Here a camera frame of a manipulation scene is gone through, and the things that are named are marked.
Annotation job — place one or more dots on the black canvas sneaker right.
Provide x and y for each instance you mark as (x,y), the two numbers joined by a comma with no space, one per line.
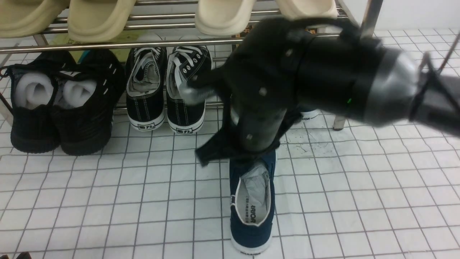
(185,62)

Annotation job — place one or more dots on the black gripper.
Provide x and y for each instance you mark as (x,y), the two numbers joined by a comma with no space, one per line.
(255,90)

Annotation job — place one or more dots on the cream slipper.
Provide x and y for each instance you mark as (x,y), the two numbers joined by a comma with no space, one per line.
(295,9)
(223,17)

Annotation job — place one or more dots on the beige slipper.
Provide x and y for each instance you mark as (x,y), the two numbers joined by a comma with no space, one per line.
(93,21)
(22,18)

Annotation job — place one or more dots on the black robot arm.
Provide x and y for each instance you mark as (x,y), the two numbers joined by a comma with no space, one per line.
(324,63)

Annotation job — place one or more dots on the dark object bottom corner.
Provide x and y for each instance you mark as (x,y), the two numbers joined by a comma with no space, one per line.
(22,255)

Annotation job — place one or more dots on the navy slip-on shoe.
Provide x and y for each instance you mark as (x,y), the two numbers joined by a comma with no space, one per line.
(252,204)
(308,114)

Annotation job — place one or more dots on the black canvas sneaker left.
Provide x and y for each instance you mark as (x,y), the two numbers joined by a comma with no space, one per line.
(145,69)

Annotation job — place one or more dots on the beige slipper far left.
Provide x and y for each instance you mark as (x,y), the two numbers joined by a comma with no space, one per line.
(22,18)

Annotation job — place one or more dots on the black knit sneaker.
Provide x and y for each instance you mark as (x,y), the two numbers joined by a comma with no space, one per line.
(84,105)
(34,87)

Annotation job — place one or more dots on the black canvas sneaker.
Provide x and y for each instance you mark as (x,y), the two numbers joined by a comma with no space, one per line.
(145,69)
(185,62)

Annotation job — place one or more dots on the cream slipper right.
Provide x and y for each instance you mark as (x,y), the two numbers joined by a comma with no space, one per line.
(295,9)

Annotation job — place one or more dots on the silver metal shoe rack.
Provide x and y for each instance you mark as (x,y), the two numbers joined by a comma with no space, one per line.
(369,21)

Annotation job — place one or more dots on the black knit sneaker right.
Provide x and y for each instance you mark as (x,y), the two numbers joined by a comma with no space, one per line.
(84,105)

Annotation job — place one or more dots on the black knit sneaker left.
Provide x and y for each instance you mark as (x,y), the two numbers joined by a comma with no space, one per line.
(34,87)

